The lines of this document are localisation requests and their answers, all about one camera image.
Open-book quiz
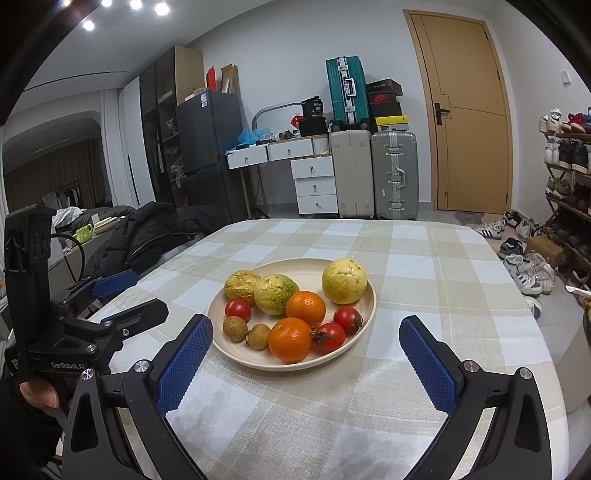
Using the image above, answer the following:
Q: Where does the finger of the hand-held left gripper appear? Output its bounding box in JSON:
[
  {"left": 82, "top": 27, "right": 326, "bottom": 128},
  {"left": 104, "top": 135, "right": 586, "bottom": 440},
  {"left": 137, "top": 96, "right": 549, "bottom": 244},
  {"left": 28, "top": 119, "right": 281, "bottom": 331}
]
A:
[
  {"left": 60, "top": 298, "right": 169, "bottom": 340},
  {"left": 51, "top": 270, "right": 139, "bottom": 308}
]

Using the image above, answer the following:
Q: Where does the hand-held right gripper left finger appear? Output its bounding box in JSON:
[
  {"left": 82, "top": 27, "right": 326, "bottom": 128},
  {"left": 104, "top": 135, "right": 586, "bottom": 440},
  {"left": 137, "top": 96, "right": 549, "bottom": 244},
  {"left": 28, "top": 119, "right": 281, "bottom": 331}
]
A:
[{"left": 61, "top": 315, "right": 214, "bottom": 480}]

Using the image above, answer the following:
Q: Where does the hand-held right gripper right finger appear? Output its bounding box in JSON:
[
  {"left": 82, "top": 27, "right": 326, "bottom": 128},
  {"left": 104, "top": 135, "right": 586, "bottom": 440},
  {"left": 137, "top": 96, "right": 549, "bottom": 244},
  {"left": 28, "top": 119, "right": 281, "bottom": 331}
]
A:
[{"left": 399, "top": 315, "right": 552, "bottom": 480}]

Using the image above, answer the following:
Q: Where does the brown longan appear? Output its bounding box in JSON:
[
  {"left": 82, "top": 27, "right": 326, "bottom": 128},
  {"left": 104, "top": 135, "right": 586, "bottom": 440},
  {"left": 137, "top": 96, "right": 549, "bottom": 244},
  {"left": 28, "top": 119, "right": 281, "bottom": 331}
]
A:
[
  {"left": 222, "top": 316, "right": 247, "bottom": 343},
  {"left": 246, "top": 323, "right": 271, "bottom": 350}
]

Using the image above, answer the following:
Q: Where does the red tomato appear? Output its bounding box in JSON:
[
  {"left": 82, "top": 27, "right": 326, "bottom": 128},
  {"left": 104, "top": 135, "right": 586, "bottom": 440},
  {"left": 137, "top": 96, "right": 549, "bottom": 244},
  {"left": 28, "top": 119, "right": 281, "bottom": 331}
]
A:
[
  {"left": 333, "top": 306, "right": 363, "bottom": 337},
  {"left": 225, "top": 298, "right": 253, "bottom": 323},
  {"left": 311, "top": 322, "right": 346, "bottom": 356}
]

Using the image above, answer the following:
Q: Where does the wrinkled yellow passion fruit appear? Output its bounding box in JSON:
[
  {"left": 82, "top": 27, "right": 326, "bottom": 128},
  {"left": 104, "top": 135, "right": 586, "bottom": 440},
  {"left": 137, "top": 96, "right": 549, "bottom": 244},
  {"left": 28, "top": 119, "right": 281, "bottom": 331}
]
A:
[{"left": 224, "top": 270, "right": 262, "bottom": 306}]

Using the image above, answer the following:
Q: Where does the small orange mandarin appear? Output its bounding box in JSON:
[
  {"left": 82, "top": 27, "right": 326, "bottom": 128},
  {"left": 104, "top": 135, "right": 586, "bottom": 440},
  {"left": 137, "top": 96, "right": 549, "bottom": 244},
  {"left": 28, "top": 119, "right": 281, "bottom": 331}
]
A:
[{"left": 268, "top": 317, "right": 313, "bottom": 363}]

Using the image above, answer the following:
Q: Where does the large smooth yellow passion fruit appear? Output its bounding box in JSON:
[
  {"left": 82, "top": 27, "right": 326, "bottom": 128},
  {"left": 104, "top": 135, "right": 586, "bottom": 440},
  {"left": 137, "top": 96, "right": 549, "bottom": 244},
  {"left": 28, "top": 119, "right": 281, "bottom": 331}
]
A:
[{"left": 321, "top": 258, "right": 369, "bottom": 305}]

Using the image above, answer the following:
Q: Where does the greenish yellow passion fruit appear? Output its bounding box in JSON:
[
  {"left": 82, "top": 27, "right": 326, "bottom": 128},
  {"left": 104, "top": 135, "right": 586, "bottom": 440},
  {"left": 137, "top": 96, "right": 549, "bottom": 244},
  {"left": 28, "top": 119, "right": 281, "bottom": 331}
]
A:
[{"left": 254, "top": 274, "right": 300, "bottom": 316}]

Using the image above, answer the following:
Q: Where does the large orange mandarin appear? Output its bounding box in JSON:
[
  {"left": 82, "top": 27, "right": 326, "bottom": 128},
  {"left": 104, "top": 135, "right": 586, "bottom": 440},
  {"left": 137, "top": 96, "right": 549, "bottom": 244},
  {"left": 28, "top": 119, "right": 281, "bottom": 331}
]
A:
[{"left": 285, "top": 291, "right": 327, "bottom": 328}]

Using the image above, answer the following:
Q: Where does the cream round plate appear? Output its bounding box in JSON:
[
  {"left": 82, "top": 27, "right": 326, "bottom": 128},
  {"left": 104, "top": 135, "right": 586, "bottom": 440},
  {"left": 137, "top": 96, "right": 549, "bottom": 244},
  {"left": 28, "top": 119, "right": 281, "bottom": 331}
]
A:
[{"left": 207, "top": 258, "right": 377, "bottom": 371}]

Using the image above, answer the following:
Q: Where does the person's left forearm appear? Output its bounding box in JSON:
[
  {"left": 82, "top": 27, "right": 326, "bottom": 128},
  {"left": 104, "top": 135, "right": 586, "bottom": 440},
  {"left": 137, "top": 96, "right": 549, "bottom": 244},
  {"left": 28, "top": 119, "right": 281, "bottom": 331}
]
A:
[{"left": 0, "top": 369, "right": 65, "bottom": 476}]

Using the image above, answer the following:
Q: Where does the person's left hand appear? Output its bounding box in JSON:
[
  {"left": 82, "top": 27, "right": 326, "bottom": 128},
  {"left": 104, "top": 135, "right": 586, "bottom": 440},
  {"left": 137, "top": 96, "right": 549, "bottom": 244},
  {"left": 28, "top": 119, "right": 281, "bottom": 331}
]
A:
[{"left": 18, "top": 378, "right": 70, "bottom": 409}]

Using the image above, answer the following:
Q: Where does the black padded jacket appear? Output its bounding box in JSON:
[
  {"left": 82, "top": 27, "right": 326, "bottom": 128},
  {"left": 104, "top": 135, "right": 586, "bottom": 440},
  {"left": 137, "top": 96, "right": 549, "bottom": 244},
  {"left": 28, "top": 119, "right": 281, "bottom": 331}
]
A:
[{"left": 85, "top": 202, "right": 227, "bottom": 282}]

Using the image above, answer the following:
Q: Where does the scattered sneakers pile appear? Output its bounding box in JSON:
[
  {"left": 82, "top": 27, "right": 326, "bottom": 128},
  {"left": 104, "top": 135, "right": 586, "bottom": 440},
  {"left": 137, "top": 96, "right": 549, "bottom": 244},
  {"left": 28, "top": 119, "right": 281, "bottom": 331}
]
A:
[{"left": 466, "top": 210, "right": 559, "bottom": 319}]

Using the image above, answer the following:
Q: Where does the grey floor mat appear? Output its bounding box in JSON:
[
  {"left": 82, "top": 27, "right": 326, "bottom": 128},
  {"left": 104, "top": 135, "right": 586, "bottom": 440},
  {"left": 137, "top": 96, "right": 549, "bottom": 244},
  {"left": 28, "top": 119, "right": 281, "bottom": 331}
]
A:
[{"left": 455, "top": 210, "right": 497, "bottom": 227}]

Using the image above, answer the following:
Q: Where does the brown cardboard box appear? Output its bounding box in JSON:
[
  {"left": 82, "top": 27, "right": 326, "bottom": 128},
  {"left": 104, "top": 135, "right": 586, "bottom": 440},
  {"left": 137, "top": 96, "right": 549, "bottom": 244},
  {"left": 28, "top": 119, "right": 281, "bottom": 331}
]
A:
[{"left": 525, "top": 234, "right": 565, "bottom": 267}]

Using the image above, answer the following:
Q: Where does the dark grey refrigerator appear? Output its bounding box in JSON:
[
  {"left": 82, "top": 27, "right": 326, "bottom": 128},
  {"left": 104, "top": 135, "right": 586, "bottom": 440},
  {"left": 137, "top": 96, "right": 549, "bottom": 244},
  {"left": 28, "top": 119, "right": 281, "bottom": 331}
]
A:
[{"left": 174, "top": 90, "right": 250, "bottom": 221}]

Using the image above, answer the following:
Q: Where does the tall dark display cabinet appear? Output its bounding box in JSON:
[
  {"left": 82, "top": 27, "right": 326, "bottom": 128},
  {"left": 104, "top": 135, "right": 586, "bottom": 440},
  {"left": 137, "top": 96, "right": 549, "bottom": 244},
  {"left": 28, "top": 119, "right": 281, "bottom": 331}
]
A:
[{"left": 139, "top": 45, "right": 205, "bottom": 206}]

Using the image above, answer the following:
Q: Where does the silver suitcase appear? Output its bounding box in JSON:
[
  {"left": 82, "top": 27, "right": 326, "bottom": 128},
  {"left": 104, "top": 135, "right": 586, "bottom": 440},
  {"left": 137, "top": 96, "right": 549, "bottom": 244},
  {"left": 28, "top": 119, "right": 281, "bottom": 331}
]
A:
[{"left": 370, "top": 130, "right": 420, "bottom": 221}]

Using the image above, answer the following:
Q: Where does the blue plastic bag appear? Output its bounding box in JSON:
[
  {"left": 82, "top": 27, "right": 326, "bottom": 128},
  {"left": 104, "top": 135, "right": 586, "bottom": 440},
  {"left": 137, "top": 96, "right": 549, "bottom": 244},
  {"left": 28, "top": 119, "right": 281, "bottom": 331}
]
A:
[{"left": 237, "top": 127, "right": 273, "bottom": 146}]

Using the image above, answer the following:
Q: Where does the beige suitcase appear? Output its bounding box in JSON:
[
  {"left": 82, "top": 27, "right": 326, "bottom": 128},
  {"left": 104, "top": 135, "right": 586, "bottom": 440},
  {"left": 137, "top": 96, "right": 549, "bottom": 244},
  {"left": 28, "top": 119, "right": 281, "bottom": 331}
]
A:
[{"left": 329, "top": 129, "right": 376, "bottom": 220}]

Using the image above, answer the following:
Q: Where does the white desk with drawers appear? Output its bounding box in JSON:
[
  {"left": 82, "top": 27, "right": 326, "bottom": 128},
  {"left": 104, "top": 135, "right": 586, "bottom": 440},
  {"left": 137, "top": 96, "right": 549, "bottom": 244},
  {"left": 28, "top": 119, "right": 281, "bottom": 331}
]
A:
[{"left": 225, "top": 136, "right": 333, "bottom": 217}]

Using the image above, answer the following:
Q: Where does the white drawer cabinet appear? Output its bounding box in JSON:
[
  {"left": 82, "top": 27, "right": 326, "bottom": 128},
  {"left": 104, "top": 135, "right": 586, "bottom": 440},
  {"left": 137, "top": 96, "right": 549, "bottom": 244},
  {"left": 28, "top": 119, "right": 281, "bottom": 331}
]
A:
[{"left": 290, "top": 155, "right": 340, "bottom": 215}]

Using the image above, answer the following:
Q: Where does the wooden door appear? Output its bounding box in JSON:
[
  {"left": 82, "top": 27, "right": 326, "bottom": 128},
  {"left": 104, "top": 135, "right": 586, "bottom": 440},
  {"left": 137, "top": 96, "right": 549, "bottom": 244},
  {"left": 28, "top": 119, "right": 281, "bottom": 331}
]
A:
[{"left": 403, "top": 9, "right": 515, "bottom": 214}]

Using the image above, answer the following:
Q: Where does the grey curved tube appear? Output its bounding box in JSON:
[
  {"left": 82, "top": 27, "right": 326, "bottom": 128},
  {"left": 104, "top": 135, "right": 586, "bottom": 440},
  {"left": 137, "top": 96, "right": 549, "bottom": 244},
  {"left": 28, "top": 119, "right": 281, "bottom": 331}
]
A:
[{"left": 252, "top": 102, "right": 303, "bottom": 137}]

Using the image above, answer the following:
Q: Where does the yellow and black shoebox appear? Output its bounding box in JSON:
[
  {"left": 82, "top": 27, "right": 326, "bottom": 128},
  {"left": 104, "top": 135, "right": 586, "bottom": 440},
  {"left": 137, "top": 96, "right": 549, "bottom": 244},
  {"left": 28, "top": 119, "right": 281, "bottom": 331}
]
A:
[{"left": 374, "top": 114, "right": 411, "bottom": 132}]

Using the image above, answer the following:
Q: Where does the black box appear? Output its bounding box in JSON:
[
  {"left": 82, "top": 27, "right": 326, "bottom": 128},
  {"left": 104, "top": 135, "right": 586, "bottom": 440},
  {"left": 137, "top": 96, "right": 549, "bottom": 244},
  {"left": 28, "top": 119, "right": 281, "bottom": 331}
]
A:
[{"left": 298, "top": 117, "right": 329, "bottom": 138}]

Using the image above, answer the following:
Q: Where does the shoe rack with shoes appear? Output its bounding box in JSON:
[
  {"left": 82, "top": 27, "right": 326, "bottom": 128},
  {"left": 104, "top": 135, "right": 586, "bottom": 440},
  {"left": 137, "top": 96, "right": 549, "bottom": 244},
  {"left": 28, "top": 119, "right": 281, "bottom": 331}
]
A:
[{"left": 538, "top": 107, "right": 591, "bottom": 259}]

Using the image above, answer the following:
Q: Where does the black bag with white print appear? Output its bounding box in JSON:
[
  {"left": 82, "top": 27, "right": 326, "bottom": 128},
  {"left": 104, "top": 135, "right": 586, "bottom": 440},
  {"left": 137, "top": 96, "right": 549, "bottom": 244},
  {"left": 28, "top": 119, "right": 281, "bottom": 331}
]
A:
[{"left": 301, "top": 95, "right": 325, "bottom": 120}]

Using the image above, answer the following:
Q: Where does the cluster of ceiling spotlights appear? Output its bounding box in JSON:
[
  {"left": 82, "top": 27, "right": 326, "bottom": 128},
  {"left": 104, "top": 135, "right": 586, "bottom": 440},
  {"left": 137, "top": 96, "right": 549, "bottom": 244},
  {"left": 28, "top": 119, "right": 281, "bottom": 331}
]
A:
[{"left": 60, "top": 0, "right": 171, "bottom": 33}]

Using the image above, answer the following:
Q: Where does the teal suitcase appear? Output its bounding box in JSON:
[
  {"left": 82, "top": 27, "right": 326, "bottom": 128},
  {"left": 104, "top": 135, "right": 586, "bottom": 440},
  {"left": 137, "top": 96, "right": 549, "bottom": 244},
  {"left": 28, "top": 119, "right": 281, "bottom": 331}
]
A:
[{"left": 325, "top": 56, "right": 371, "bottom": 131}]

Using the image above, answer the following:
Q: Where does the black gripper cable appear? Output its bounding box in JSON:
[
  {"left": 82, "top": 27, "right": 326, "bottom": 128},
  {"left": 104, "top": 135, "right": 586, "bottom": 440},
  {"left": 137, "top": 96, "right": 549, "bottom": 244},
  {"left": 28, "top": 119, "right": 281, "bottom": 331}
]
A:
[{"left": 48, "top": 233, "right": 86, "bottom": 282}]

